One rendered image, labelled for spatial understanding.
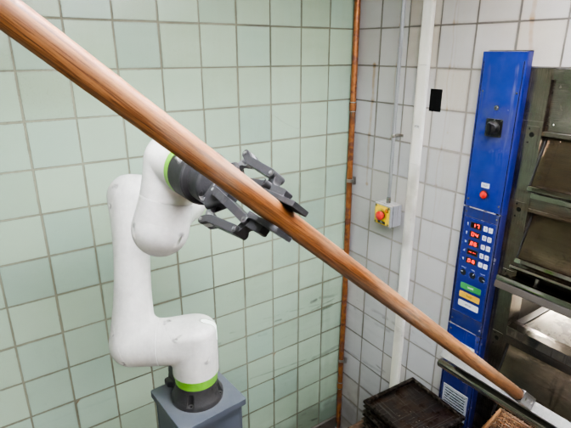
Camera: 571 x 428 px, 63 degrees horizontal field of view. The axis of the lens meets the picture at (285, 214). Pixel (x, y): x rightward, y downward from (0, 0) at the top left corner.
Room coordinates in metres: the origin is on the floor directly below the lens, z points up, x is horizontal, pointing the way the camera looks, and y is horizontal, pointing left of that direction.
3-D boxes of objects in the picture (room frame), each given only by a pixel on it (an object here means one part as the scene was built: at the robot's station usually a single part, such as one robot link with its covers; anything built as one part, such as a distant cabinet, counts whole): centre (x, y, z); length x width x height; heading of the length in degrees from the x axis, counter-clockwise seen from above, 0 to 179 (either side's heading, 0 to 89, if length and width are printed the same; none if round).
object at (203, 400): (1.17, 0.29, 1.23); 0.26 x 0.15 x 0.06; 39
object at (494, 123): (1.61, -0.70, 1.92); 0.06 x 0.04 x 0.11; 34
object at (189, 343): (1.12, 0.27, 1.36); 0.16 x 0.13 x 0.19; 94
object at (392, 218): (1.99, -0.46, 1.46); 0.10 x 0.07 x 0.10; 34
